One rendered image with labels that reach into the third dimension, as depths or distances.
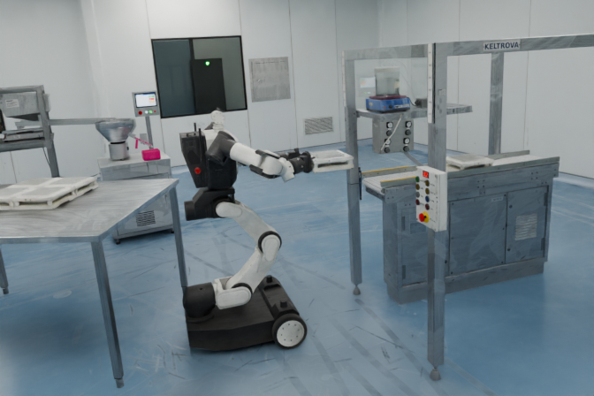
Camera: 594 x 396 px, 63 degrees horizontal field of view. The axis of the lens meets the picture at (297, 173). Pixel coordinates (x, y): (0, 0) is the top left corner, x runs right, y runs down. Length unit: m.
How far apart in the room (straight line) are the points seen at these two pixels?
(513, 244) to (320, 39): 5.62
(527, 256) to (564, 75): 3.11
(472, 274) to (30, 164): 5.94
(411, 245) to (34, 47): 5.74
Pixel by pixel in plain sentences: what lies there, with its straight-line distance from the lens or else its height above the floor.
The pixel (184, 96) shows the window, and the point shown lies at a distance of 7.62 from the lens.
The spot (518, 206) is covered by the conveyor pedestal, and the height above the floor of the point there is 0.54.
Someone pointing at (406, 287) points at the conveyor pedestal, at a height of 0.12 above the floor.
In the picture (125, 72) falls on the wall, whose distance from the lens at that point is 7.47.
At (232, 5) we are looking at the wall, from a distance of 7.87.
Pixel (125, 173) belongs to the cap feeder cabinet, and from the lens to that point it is 4.72.
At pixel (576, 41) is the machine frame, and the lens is 2.66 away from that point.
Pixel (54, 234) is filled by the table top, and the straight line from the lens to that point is 2.63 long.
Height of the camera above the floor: 1.61
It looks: 13 degrees down
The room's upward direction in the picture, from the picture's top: 4 degrees counter-clockwise
